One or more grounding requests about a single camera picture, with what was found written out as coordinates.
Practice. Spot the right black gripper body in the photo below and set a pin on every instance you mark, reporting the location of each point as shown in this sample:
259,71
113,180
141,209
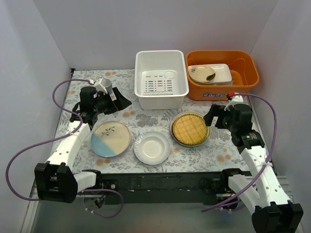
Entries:
219,116

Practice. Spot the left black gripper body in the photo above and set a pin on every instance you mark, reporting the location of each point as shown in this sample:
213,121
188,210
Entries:
115,97

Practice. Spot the round woven bamboo mat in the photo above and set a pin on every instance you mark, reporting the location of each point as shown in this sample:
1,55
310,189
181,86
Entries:
190,129

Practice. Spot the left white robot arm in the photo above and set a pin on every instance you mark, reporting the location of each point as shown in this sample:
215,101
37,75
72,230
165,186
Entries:
54,179

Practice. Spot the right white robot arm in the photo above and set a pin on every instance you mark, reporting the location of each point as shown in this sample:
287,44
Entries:
271,208

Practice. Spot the orange plastic bin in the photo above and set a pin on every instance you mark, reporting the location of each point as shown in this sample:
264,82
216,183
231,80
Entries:
241,66

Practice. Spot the white plastic bin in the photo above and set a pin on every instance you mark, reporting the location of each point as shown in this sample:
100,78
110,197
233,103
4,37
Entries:
161,60

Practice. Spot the grey ceramic cup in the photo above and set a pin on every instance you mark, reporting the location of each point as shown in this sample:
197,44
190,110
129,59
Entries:
108,85

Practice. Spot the white rectangular dish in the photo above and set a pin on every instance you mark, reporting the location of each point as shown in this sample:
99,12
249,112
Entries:
223,75

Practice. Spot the white perforated drain tray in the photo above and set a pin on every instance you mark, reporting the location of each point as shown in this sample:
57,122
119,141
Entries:
159,83

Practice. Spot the beige and blue plate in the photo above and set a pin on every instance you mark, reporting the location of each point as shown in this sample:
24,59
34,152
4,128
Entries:
110,139

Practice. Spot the floral table mat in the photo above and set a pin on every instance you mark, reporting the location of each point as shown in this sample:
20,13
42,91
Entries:
216,154

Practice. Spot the cream plate with flower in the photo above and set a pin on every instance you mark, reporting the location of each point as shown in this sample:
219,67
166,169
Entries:
201,73

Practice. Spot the white scalloped plate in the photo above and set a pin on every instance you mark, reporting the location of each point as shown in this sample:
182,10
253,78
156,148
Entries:
152,148

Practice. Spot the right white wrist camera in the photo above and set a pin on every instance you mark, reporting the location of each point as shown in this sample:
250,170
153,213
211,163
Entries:
233,98

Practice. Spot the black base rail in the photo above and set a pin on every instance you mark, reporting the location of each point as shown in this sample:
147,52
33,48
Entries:
184,187

